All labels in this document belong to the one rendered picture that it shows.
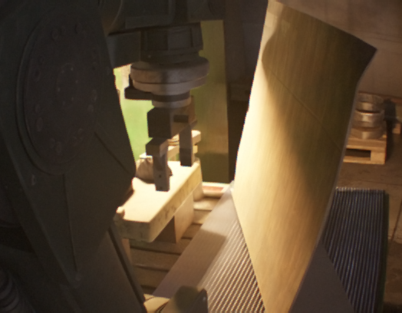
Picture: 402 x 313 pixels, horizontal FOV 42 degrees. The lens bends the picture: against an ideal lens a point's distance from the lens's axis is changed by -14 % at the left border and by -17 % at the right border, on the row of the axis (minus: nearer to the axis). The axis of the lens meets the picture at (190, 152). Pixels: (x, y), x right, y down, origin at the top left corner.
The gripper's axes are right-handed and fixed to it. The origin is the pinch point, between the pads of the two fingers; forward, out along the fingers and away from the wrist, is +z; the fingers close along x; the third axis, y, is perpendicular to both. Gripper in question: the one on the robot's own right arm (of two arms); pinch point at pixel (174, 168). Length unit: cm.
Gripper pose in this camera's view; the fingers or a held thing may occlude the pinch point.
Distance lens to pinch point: 121.4
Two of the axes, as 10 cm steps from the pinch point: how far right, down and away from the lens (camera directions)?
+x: 3.3, -3.3, 8.8
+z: 0.4, 9.4, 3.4
